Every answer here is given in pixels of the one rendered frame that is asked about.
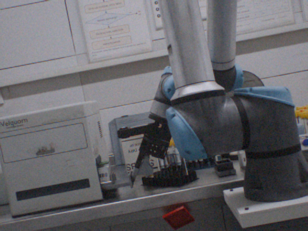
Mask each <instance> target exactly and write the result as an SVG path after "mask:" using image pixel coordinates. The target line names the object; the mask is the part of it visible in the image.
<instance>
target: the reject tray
mask: <svg viewBox="0 0 308 231"><path fill-rule="evenodd" d="M162 218H163V219H164V220H165V221H166V222H167V223H168V224H169V225H170V226H171V227H172V228H173V229H174V230H177V229H179V228H181V227H183V226H185V225H187V224H189V223H192V222H193V221H195V218H194V217H193V216H192V215H191V214H190V213H189V211H187V210H186V208H185V207H184V206H182V207H179V208H177V209H176V210H174V211H171V212H169V213H167V214H165V215H163V216H162Z"/></svg>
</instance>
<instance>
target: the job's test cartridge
mask: <svg viewBox="0 0 308 231"><path fill-rule="evenodd" d="M97 167H98V172H99V175H100V182H101V183H105V182H110V181H111V174H112V169H111V164H110V162H109V163H108V164H103V165H100V166H97Z"/></svg>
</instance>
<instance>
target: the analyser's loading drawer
mask: <svg viewBox="0 0 308 231"><path fill-rule="evenodd" d="M131 175H132V170H131V171H129V178H126V179H119V180H116V179H115V176H114V171H112V174H111V181H108V182H105V183H101V187H102V191H105V190H110V189H115V188H120V187H124V186H130V187H131V188H133V185H134V182H133V180H132V176H131Z"/></svg>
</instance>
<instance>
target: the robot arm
mask: <svg viewBox="0 0 308 231"><path fill-rule="evenodd" d="M157 2H158V7H159V12H160V15H161V22H162V26H163V31H164V38H165V41H166V45H167V50H168V57H169V61H170V67H165V69H164V72H163V74H162V75H161V81H160V83H159V86H158V88H157V91H156V94H155V97H154V100H153V102H152V106H151V109H150V113H151V114H149V115H148V118H151V119H152V120H155V122H154V123H148V124H143V125H138V126H131V127H127V126H126V127H122V128H120V129H119V130H117V134H118V138H119V139H127V138H129V137H130V136H134V135H139V134H143V135H144V137H143V139H142V142H141V144H140V148H139V150H140V152H139V154H138V157H137V159H136V163H135V166H134V169H133V173H132V175H131V176H132V180H133V182H134V181H135V179H136V175H138V174H140V175H152V173H153V166H151V165H150V164H149V160H150V155H152V157H155V158H161V159H163V160H164V158H165V156H166V153H167V150H168V146H169V144H170V141H171V138H173V141H174V143H175V146H176V147H177V150H178V152H179V153H180V155H181V156H182V158H184V159H186V160H196V159H199V158H203V159H205V158H208V157H212V156H216V155H223V154H226V153H231V152H235V151H241V150H245V157H246V166H245V177H244V183H243V189H244V195H245V197H246V199H248V200H252V201H258V202H278V201H287V200H295V199H299V198H301V197H304V196H308V163H307V161H306V159H305V157H304V155H303V153H302V150H301V144H300V139H299V131H298V126H297V122H296V117H295V109H294V108H295V104H293V100H292V96H291V92H290V90H289V89H288V88H287V87H285V86H259V87H246V88H241V87H242V86H243V83H244V77H243V71H242V69H241V66H240V65H239V64H237V63H235V50H236V35H237V7H238V0H206V26H207V40H206V36H205V30H204V25H203V22H202V17H201V11H200V7H199V2H198V0H157ZM230 91H234V93H233V96H232V97H226V95H225V93H228V92H230ZM159 124H161V125H162V126H161V127H159V126H160V125H159ZM164 153H165V154H164ZM143 158H144V159H143ZM142 159H143V162H142Z"/></svg>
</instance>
